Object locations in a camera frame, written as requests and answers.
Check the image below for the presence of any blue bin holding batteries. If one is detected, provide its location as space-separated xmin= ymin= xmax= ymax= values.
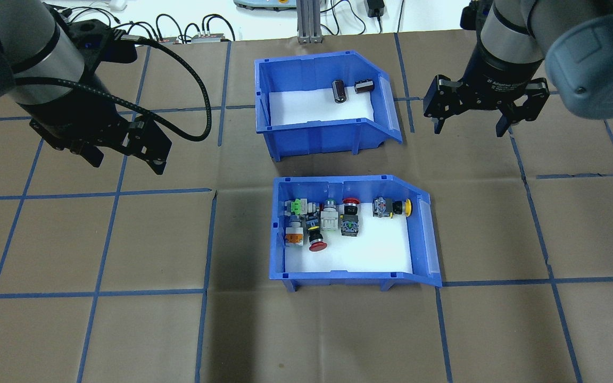
xmin=254 ymin=51 xmax=404 ymax=163

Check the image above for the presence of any blue bin holding push buttons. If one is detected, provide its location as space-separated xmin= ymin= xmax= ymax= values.
xmin=268 ymin=174 xmax=443 ymax=293

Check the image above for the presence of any yellow mushroom push button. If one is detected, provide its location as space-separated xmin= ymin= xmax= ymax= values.
xmin=371 ymin=196 xmax=413 ymax=219

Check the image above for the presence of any red black push button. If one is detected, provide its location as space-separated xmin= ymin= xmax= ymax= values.
xmin=341 ymin=197 xmax=362 ymax=238

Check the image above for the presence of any grey teach pendant with screen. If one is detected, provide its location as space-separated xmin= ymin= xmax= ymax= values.
xmin=234 ymin=0 xmax=295 ymax=11

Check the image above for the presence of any red mushroom emergency stop button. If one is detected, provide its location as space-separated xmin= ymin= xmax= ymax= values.
xmin=305 ymin=205 xmax=329 ymax=253

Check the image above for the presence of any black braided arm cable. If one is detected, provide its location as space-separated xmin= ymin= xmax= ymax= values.
xmin=14 ymin=29 xmax=213 ymax=143

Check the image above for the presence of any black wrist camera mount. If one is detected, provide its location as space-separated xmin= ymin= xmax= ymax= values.
xmin=460 ymin=0 xmax=494 ymax=32
xmin=62 ymin=19 xmax=140 ymax=68

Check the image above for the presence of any aluminium profile post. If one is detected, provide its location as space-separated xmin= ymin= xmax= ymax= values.
xmin=297 ymin=0 xmax=323 ymax=44

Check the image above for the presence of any white push button switch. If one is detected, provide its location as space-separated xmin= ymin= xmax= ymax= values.
xmin=320 ymin=198 xmax=339 ymax=232

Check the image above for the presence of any orange push button switch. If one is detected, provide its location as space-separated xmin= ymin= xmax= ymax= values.
xmin=284 ymin=222 xmax=306 ymax=248

